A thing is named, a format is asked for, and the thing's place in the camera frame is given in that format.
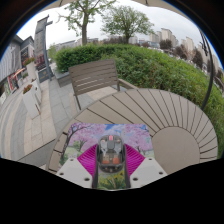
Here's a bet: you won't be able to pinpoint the cherry blossom print mouse pad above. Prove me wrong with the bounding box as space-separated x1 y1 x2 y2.
57 122 156 191

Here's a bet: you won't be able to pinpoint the far apartment buildings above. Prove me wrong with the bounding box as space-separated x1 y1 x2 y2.
53 27 224 73

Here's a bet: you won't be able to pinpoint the green hedge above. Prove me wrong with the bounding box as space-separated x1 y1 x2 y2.
54 42 224 158

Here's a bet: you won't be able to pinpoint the tall grey sign pillar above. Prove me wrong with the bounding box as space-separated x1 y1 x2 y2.
32 14 55 84

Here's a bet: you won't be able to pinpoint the curved black parasol pole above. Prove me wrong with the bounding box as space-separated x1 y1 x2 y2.
198 29 216 112

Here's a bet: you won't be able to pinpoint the round leafy tree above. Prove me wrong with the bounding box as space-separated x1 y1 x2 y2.
101 4 156 45

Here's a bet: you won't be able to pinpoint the brown slatted outdoor chair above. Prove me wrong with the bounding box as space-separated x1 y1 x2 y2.
67 59 140 111

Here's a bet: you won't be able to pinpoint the thin sparse-leafed tree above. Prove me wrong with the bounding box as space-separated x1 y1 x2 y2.
57 0 117 47

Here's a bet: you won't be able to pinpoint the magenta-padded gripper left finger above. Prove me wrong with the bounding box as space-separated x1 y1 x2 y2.
55 143 100 190

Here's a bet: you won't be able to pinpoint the small white flower planter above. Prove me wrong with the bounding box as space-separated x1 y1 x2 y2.
23 57 40 83

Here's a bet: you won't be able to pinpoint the large white flower planter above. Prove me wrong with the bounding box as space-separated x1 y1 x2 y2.
21 83 43 120

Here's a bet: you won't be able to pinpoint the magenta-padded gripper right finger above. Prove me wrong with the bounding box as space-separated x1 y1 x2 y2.
123 143 169 190

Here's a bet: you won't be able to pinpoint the transparent grey computer mouse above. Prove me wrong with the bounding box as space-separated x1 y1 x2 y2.
96 133 127 174

